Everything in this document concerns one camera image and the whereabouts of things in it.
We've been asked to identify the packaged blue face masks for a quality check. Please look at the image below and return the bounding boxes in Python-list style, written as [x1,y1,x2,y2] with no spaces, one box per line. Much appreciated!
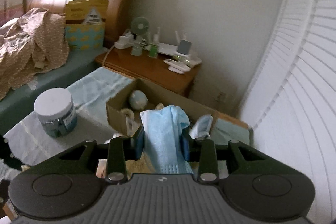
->
[189,114,213,139]

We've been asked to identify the blue face mask stack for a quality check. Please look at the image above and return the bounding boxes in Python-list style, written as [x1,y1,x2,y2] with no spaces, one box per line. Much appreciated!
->
[140,105,193,174]

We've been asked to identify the blue plush ball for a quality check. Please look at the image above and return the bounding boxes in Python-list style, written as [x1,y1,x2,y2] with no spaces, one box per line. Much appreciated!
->
[129,90,148,111]

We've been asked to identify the cream scrunchie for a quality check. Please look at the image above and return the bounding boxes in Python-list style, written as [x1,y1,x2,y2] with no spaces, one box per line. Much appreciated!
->
[120,108,135,120]

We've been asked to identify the cream drawstring pouch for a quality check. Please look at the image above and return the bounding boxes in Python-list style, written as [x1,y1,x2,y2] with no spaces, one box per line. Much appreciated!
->
[155,103,165,110]

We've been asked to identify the grey checked mat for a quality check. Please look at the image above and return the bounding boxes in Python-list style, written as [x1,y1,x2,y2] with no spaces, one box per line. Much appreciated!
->
[5,111,121,166]

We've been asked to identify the gold tissue pack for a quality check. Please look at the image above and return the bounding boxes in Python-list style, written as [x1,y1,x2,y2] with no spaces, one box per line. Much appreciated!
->
[96,131,158,180]

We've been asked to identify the open cardboard box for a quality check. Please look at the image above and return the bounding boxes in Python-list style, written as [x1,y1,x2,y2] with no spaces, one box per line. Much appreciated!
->
[105,78,220,136]

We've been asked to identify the light blue towel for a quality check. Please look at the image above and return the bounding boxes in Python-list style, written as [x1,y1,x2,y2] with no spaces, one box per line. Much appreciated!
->
[68,68,250,145]

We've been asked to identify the clear jar white lid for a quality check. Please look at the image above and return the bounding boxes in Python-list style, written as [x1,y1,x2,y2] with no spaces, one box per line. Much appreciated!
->
[34,88,77,138]

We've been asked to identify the wooden nightstand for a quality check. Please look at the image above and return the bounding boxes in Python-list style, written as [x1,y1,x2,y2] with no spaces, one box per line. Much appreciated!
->
[95,48,201,97]

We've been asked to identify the white remote control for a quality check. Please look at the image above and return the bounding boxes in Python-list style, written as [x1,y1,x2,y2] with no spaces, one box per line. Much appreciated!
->
[163,59,191,74]

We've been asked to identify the white louvered closet door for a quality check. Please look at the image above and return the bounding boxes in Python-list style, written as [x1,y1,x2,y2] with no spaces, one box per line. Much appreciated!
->
[239,0,335,223]

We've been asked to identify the green spray bottle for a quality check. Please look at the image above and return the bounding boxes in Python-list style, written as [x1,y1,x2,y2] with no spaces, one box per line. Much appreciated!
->
[148,34,159,59]

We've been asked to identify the white wifi router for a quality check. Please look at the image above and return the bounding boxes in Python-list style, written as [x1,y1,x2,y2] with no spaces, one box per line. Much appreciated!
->
[153,27,181,56]

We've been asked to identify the white power strip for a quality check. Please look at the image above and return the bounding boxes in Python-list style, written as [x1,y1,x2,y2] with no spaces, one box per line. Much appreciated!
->
[114,31,134,50]

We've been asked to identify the brown patterned garment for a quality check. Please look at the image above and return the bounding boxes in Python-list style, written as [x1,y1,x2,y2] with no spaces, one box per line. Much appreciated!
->
[1,8,70,99]

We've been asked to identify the small green desk fan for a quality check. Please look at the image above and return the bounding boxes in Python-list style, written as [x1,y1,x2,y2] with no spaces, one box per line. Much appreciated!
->
[130,17,149,56]

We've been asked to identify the yellow blue paper bag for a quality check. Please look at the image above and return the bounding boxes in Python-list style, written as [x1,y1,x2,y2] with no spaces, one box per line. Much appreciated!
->
[65,0,109,51]

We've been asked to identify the white camera clock device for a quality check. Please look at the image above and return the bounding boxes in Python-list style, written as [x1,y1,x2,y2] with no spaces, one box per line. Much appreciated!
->
[173,31,202,68]

